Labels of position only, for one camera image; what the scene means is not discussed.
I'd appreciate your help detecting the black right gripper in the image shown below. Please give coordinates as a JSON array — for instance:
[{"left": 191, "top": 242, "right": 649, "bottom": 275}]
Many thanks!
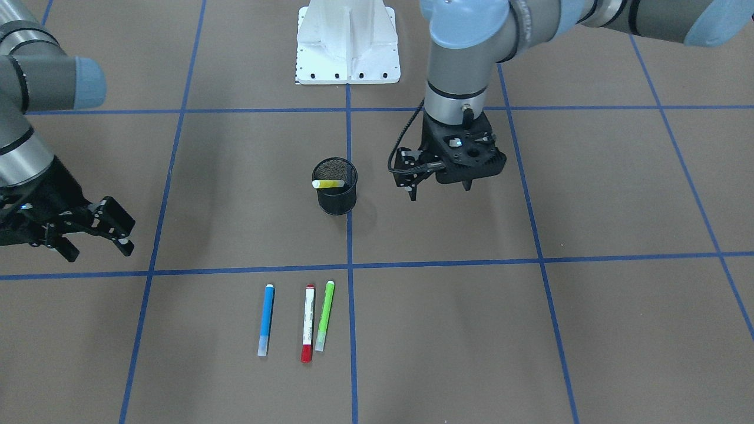
[{"left": 1, "top": 157, "right": 135, "bottom": 263}]

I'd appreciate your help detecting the yellow highlighter pen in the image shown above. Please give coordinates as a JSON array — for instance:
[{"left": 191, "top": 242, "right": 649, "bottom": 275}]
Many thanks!
[{"left": 312, "top": 180, "right": 346, "bottom": 190}]

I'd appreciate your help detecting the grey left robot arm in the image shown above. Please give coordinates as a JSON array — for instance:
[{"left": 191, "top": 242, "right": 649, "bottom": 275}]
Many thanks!
[{"left": 388, "top": 1, "right": 753, "bottom": 201}]

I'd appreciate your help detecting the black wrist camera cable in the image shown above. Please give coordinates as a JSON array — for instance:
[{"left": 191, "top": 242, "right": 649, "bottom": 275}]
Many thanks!
[{"left": 387, "top": 100, "right": 445, "bottom": 175}]

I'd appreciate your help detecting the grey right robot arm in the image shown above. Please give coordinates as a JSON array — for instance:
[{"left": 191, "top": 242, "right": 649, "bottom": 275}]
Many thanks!
[{"left": 1, "top": 1, "right": 135, "bottom": 262}]

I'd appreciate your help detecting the blue highlighter pen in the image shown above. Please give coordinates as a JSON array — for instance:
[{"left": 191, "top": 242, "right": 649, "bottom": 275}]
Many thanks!
[{"left": 257, "top": 284, "right": 275, "bottom": 357}]

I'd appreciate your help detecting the white marker red cap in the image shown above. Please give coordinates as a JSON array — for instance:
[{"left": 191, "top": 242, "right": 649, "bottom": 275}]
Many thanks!
[{"left": 300, "top": 284, "right": 316, "bottom": 364}]

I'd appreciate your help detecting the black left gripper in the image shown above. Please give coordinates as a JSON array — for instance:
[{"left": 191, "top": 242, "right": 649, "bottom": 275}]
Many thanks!
[{"left": 394, "top": 112, "right": 507, "bottom": 201}]

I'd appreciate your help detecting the green highlighter pen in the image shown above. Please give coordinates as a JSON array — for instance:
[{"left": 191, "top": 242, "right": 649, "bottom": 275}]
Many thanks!
[{"left": 313, "top": 280, "right": 336, "bottom": 352}]

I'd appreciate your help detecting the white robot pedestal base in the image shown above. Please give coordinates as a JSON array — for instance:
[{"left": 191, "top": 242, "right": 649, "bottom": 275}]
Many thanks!
[{"left": 295, "top": 1, "right": 401, "bottom": 85}]

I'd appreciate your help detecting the black mesh pen cup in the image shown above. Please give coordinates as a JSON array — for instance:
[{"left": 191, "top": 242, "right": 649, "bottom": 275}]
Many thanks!
[{"left": 310, "top": 157, "right": 358, "bottom": 216}]

